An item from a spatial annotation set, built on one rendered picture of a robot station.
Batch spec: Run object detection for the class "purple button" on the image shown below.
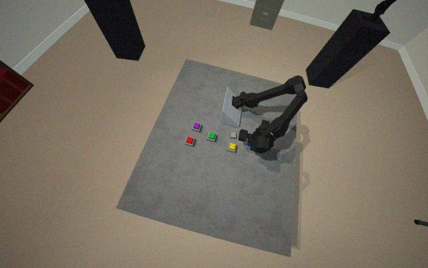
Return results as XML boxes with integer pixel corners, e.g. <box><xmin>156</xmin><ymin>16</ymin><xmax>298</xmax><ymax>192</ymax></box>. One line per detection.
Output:
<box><xmin>192</xmin><ymin>122</ymin><xmax>201</xmax><ymax>132</ymax></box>

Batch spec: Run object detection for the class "yellow button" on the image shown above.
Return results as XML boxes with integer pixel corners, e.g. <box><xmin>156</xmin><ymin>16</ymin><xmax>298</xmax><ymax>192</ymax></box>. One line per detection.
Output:
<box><xmin>227</xmin><ymin>142</ymin><xmax>237</xmax><ymax>153</ymax></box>

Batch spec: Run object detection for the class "green button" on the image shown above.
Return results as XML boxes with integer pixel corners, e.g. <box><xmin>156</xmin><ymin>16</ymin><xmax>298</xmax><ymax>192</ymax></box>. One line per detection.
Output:
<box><xmin>207</xmin><ymin>132</ymin><xmax>216</xmax><ymax>142</ymax></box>

